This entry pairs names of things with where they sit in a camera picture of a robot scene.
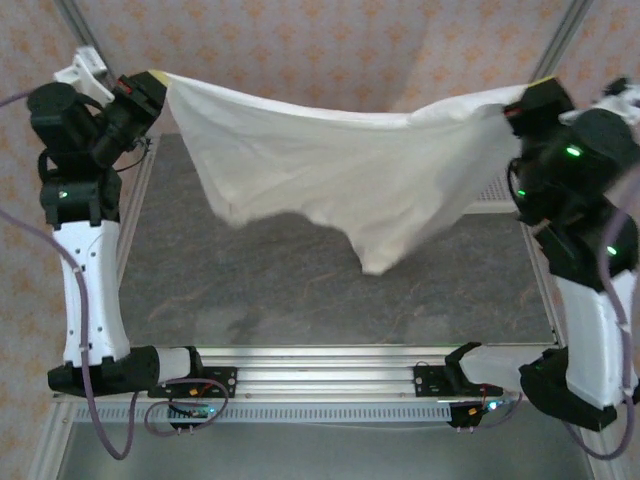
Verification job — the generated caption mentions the white t-shirt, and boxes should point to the white t-shirt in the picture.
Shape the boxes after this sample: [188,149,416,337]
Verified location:
[151,68,531,276]

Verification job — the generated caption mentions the white perforated plastic basket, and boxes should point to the white perforated plastic basket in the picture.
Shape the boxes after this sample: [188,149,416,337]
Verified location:
[467,169,524,217]

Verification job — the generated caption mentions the small controller circuit board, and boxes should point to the small controller circuit board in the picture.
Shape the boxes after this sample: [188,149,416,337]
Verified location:
[169,402,217,420]
[467,397,516,417]

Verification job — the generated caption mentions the aluminium mounting rails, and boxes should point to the aluminium mounting rails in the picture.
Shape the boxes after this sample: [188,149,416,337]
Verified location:
[52,344,600,401]

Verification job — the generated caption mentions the aluminium frame post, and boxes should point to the aluminium frame post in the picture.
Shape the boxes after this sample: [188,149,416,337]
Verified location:
[59,0,109,71]
[532,0,596,84]

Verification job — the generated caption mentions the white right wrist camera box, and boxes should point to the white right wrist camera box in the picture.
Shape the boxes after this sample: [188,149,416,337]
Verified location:
[558,77,640,126]

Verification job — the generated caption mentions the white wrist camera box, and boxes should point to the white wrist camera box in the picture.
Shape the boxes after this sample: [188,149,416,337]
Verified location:
[53,46,114,101]
[558,77,640,126]

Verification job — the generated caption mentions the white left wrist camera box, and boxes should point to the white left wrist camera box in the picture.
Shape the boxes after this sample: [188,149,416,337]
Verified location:
[53,46,114,101]

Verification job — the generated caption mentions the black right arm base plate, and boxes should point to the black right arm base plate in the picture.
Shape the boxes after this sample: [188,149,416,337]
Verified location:
[413,364,504,400]

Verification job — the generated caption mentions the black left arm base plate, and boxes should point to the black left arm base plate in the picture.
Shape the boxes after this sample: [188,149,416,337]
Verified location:
[147,366,239,400]

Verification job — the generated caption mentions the aluminium frame leg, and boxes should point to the aluminium frame leg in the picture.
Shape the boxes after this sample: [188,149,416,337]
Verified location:
[572,424,629,480]
[27,399,76,480]

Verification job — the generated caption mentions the slotted grey cable tray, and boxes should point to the slotted grey cable tray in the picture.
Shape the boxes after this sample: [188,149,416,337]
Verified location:
[74,403,454,425]

